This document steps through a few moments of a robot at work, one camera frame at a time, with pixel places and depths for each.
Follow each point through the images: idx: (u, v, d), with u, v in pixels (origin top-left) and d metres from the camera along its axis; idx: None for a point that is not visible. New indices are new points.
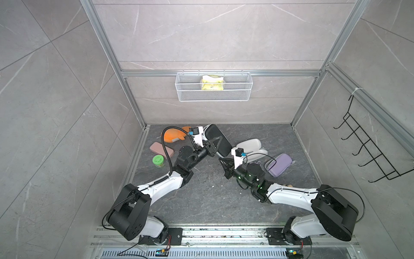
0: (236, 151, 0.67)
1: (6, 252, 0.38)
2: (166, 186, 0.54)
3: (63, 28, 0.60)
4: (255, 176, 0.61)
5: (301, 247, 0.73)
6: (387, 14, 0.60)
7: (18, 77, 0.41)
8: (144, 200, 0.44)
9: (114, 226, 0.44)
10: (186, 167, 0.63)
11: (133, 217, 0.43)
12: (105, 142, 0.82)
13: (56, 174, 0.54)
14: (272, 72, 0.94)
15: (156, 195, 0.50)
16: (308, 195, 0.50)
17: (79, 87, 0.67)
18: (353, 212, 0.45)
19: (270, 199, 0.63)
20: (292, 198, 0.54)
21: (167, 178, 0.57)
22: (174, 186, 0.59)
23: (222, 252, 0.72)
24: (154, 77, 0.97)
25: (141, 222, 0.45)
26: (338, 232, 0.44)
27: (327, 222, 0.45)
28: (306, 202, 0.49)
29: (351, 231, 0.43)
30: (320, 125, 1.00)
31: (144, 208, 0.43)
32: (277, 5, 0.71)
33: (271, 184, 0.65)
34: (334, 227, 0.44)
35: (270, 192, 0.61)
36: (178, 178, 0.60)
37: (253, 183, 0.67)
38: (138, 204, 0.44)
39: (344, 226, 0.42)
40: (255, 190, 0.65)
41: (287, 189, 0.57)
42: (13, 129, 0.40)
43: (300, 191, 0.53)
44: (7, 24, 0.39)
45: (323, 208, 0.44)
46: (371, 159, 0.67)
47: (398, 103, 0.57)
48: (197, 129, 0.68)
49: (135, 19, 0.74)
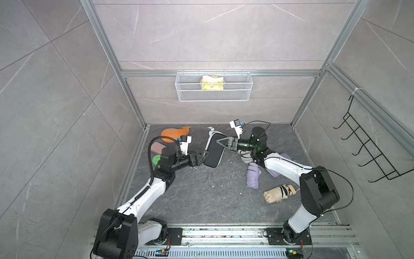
0: (235, 123, 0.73)
1: (7, 252, 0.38)
2: (150, 197, 0.51)
3: (63, 28, 0.60)
4: (257, 135, 0.66)
5: (300, 247, 0.73)
6: (387, 14, 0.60)
7: (18, 77, 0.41)
8: (129, 220, 0.42)
9: (104, 257, 0.41)
10: (167, 168, 0.65)
11: (122, 240, 0.41)
12: (105, 142, 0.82)
13: (56, 174, 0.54)
14: (272, 72, 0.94)
15: (141, 211, 0.47)
16: (301, 169, 0.53)
17: (79, 87, 0.67)
18: (333, 197, 0.48)
19: (266, 164, 0.67)
20: (285, 168, 0.57)
21: (149, 188, 0.54)
22: (159, 192, 0.57)
23: (222, 252, 0.72)
24: (154, 77, 0.97)
25: (134, 243, 0.44)
26: (311, 206, 0.49)
27: (306, 195, 0.50)
28: (297, 175, 0.53)
29: (323, 209, 0.46)
30: (321, 125, 0.99)
31: (131, 229, 0.41)
32: (277, 6, 0.71)
33: (272, 151, 0.67)
34: (310, 202, 0.49)
35: (269, 156, 0.65)
36: (161, 184, 0.57)
37: (254, 144, 0.72)
38: (123, 227, 0.41)
39: (318, 203, 0.46)
40: (254, 151, 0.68)
41: (285, 159, 0.60)
42: (13, 129, 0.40)
43: (295, 164, 0.56)
44: (6, 24, 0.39)
45: (310, 181, 0.47)
46: (371, 159, 0.67)
47: (398, 103, 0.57)
48: (185, 137, 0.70)
49: (135, 19, 0.74)
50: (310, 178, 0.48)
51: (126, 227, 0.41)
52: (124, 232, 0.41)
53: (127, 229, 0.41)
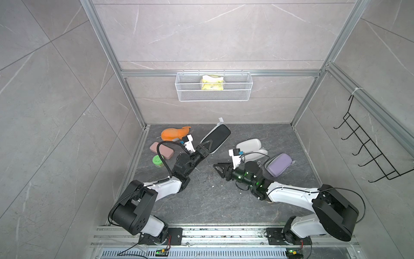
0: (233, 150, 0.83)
1: (7, 252, 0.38)
2: (168, 188, 0.57)
3: (63, 28, 0.60)
4: (253, 172, 0.62)
5: (301, 247, 0.73)
6: (387, 15, 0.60)
7: (18, 77, 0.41)
8: (151, 193, 0.47)
9: (118, 221, 0.45)
10: (183, 175, 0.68)
11: (140, 210, 0.45)
12: (105, 142, 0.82)
13: (56, 174, 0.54)
14: (272, 72, 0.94)
15: (158, 196, 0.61)
16: (309, 194, 0.50)
17: (79, 87, 0.67)
18: (353, 214, 0.45)
19: (270, 197, 0.63)
20: (292, 197, 0.54)
21: (168, 180, 0.60)
22: (173, 190, 0.62)
23: (221, 252, 0.71)
24: (154, 77, 0.97)
25: (145, 217, 0.46)
26: (337, 232, 0.45)
27: (328, 223, 0.45)
28: (307, 202, 0.49)
29: (350, 231, 0.42)
30: (321, 125, 0.99)
31: (150, 200, 0.46)
32: (277, 5, 0.71)
33: (271, 182, 0.65)
34: (335, 227, 0.44)
35: (270, 189, 0.61)
36: (178, 183, 0.63)
37: (252, 180, 0.68)
38: (145, 198, 0.46)
39: (344, 227, 0.42)
40: (254, 188, 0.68)
41: (288, 188, 0.57)
42: (13, 129, 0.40)
43: (301, 190, 0.53)
44: (7, 24, 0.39)
45: (326, 207, 0.44)
46: (371, 159, 0.67)
47: (398, 103, 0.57)
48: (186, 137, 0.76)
49: (135, 19, 0.74)
50: (324, 204, 0.44)
51: (147, 199, 0.46)
52: (145, 203, 0.45)
53: (147, 200, 0.46)
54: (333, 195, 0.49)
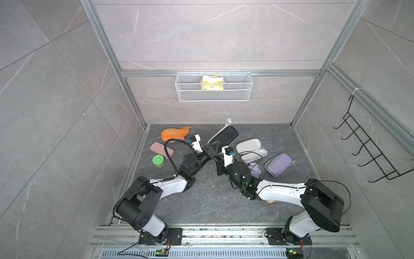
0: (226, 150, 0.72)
1: (7, 252, 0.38)
2: (173, 186, 0.57)
3: (63, 28, 0.60)
4: (241, 173, 0.61)
5: (301, 247, 0.73)
6: (387, 15, 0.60)
7: (18, 77, 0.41)
8: (156, 191, 0.47)
9: (122, 215, 0.46)
10: (188, 174, 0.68)
11: (144, 206, 0.45)
12: (105, 142, 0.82)
13: (56, 174, 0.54)
14: (272, 72, 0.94)
15: (163, 193, 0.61)
16: (296, 190, 0.50)
17: (78, 87, 0.67)
18: (339, 205, 0.46)
19: (261, 196, 0.62)
20: (282, 195, 0.54)
21: (174, 178, 0.61)
22: (179, 188, 0.62)
23: (221, 252, 0.71)
24: (154, 77, 0.97)
25: (149, 214, 0.47)
26: (327, 225, 0.46)
27: (317, 216, 0.46)
28: (296, 198, 0.50)
29: (339, 222, 0.44)
30: (321, 125, 0.99)
31: (154, 198, 0.46)
32: (277, 5, 0.71)
33: (260, 181, 0.65)
34: (324, 220, 0.45)
35: (259, 189, 0.61)
36: (183, 182, 0.63)
37: (241, 181, 0.67)
38: (150, 195, 0.47)
39: (332, 219, 0.43)
40: (243, 189, 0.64)
41: (276, 185, 0.57)
42: (13, 129, 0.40)
43: (289, 186, 0.54)
44: (6, 24, 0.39)
45: (313, 200, 0.45)
46: (371, 159, 0.67)
47: (398, 103, 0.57)
48: (194, 137, 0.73)
49: (135, 19, 0.74)
50: (311, 198, 0.45)
51: (152, 196, 0.46)
52: (150, 199, 0.46)
53: (151, 197, 0.46)
54: (319, 188, 0.47)
